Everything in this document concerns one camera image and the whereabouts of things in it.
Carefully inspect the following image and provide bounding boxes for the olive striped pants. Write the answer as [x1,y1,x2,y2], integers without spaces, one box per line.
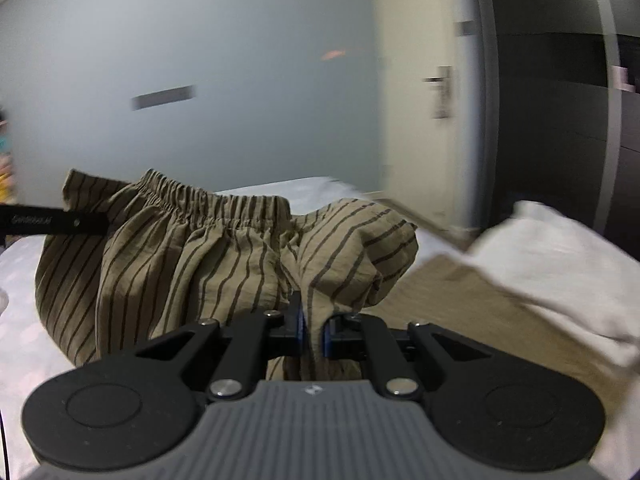
[35,169,420,383]

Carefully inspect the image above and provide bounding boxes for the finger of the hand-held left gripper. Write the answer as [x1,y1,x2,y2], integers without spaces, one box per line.
[0,203,109,239]

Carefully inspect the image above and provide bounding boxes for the grey door frame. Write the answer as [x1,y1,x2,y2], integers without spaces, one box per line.
[469,0,505,233]

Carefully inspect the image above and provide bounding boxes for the cream door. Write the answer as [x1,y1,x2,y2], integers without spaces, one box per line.
[369,0,483,233]

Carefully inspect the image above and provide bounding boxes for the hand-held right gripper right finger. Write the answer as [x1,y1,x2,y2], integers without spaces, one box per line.
[320,312,495,402]

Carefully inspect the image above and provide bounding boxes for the white cloth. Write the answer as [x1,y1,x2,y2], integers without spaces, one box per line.
[467,200,640,476]

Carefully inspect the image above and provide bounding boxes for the grey wall bracket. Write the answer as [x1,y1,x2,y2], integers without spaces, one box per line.
[131,85,196,111]

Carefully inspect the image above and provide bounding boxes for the metal door handle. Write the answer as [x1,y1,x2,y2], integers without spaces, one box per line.
[423,65,454,121]

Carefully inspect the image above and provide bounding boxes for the polka dot bed sheet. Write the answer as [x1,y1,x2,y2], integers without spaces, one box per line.
[0,176,396,480]

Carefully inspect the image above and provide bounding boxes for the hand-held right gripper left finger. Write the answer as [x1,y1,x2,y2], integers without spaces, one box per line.
[134,291,305,402]

